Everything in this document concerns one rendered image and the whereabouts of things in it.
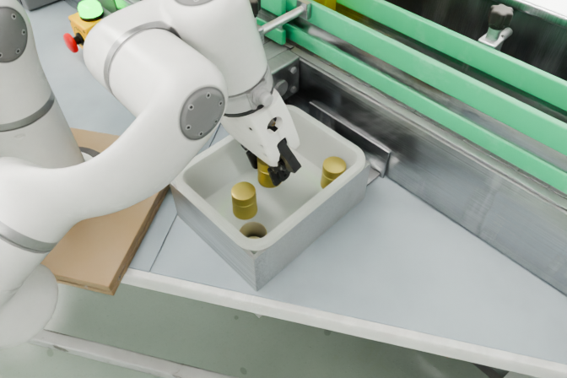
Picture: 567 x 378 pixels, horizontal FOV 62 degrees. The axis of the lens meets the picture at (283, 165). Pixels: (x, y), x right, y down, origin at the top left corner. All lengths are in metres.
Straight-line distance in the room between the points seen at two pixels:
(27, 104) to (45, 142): 0.06
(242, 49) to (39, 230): 0.23
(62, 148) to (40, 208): 0.28
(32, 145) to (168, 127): 0.32
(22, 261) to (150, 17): 0.23
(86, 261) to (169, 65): 0.37
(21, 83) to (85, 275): 0.25
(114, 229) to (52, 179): 0.31
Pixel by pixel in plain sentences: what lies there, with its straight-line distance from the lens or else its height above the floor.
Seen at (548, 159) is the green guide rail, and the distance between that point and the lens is 0.62.
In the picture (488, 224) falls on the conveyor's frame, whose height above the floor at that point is 0.79.
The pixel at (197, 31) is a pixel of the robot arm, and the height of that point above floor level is 1.09.
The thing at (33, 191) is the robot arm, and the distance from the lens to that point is 0.41.
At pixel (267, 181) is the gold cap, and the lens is 0.65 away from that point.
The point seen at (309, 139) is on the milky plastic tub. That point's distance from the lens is 0.72.
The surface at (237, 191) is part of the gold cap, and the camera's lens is 0.65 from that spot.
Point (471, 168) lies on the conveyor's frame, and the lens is 0.65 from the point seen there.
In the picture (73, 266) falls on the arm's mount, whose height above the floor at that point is 0.77.
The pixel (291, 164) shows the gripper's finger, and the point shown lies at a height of 0.90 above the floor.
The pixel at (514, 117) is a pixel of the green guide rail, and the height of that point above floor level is 0.95.
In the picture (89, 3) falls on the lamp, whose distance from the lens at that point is 1.02.
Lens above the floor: 1.31
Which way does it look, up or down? 47 degrees down
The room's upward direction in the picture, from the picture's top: straight up
